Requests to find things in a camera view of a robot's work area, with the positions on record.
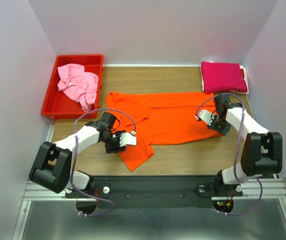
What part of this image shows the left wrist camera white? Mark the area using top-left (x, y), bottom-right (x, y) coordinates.
top-left (119, 130), bottom-right (137, 147)

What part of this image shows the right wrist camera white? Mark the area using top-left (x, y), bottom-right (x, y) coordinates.
top-left (195, 109), bottom-right (213, 126)

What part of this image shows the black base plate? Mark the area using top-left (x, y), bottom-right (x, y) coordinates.
top-left (65, 175), bottom-right (244, 210)

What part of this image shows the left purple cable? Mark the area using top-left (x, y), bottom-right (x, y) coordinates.
top-left (70, 107), bottom-right (137, 218)

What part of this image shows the pink t shirt in bin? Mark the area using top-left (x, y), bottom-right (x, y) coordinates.
top-left (57, 63), bottom-right (99, 112)

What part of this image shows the folded light pink shirt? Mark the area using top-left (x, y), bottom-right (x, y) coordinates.
top-left (240, 65), bottom-right (249, 95)

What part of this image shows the aluminium rail frame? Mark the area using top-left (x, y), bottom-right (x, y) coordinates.
top-left (12, 119), bottom-right (286, 240)

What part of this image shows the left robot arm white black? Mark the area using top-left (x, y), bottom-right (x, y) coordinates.
top-left (28, 111), bottom-right (126, 194)

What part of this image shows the folded magenta t shirt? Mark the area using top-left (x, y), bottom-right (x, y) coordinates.
top-left (200, 61), bottom-right (248, 94)

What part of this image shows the orange t shirt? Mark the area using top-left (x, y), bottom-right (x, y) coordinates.
top-left (105, 91), bottom-right (220, 172)

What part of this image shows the purple cable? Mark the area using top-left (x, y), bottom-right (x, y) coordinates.
top-left (70, 107), bottom-right (137, 218)
top-left (194, 92), bottom-right (264, 216)

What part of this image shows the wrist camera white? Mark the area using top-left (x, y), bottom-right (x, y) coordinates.
top-left (119, 130), bottom-right (137, 147)
top-left (195, 109), bottom-right (213, 126)

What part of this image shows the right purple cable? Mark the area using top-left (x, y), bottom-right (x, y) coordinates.
top-left (194, 92), bottom-right (264, 216)

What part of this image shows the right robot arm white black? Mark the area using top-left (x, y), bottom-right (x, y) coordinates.
top-left (199, 93), bottom-right (283, 195)

